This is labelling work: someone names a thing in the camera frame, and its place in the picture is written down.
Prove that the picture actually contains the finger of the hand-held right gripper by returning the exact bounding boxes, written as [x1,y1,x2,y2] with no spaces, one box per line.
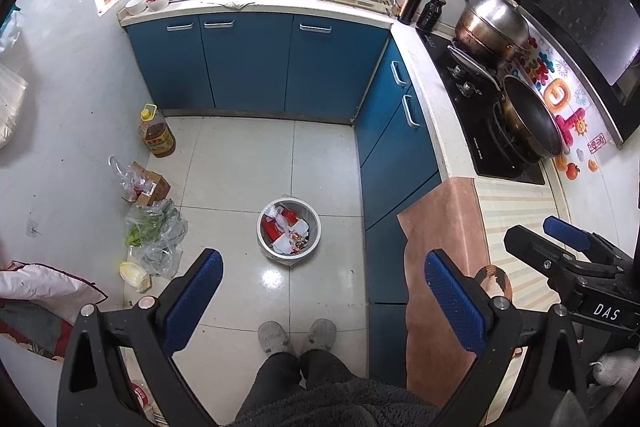
[504,224,596,290]
[543,216,631,268]

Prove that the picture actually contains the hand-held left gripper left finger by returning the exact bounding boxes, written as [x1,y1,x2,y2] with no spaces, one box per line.
[56,248,224,427]

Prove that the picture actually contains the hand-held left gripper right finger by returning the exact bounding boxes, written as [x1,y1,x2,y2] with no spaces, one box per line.
[424,248,593,427]

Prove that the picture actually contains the large red and clear package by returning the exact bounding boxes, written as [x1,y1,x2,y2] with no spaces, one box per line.
[261,216,287,242]

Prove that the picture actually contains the white trash bin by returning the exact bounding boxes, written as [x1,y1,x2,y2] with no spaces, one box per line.
[257,200,322,262]

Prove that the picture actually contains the person's right hand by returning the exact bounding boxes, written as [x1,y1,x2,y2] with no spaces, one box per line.
[594,349,640,387]

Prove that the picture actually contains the striped cat print tablecloth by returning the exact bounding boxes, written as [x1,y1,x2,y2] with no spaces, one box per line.
[396,177,601,413]

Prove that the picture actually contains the pale cabbage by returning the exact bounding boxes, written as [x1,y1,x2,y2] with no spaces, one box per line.
[119,261,152,293]

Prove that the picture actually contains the clear bag of green vegetables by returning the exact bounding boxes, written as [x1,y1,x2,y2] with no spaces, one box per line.
[125,199,188,278]

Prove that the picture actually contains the grey slipper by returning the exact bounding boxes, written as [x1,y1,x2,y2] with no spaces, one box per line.
[300,318,337,353]
[257,321,296,355]

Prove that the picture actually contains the white container with red label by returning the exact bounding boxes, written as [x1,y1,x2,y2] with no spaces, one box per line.
[127,379,158,423]

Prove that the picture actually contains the person's dark trousers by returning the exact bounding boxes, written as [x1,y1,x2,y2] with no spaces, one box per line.
[235,349,361,427]

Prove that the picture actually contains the black gas stove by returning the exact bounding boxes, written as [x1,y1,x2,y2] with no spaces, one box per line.
[417,29,546,186]

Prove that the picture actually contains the brown cardboard box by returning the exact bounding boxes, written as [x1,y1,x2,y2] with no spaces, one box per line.
[131,162,172,206]

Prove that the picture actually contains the black wok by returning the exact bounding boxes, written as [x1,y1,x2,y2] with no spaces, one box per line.
[492,74,566,160]

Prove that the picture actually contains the person's dark fleece robe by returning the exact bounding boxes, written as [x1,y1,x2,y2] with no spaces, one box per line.
[232,374,446,427]

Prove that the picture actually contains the clear plastic bag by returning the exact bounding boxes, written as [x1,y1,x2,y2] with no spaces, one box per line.
[109,155,151,202]

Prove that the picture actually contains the yellow cooking oil bottle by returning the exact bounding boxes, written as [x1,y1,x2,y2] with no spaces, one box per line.
[138,103,177,158]

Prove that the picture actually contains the steel pot lid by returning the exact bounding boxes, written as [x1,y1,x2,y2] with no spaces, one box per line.
[446,44,502,90]

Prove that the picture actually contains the steel pot with lid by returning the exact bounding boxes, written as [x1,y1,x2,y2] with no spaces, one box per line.
[454,0,531,65]

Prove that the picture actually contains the blue kitchen cabinet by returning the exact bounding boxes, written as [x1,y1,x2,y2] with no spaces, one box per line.
[125,13,443,390]

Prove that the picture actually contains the dark bottle with red cap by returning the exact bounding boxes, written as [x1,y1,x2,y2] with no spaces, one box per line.
[416,0,447,32]

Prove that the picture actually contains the white sack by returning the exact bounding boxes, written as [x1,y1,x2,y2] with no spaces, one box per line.
[0,62,28,150]

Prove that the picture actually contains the tall dark sauce bottle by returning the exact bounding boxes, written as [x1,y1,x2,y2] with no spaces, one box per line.
[398,0,429,25]

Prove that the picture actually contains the pale blue plastic bag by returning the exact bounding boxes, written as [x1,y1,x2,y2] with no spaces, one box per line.
[0,7,23,52]

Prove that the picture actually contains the colourful sticker wall sheet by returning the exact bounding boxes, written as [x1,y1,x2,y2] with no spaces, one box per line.
[507,4,626,182]

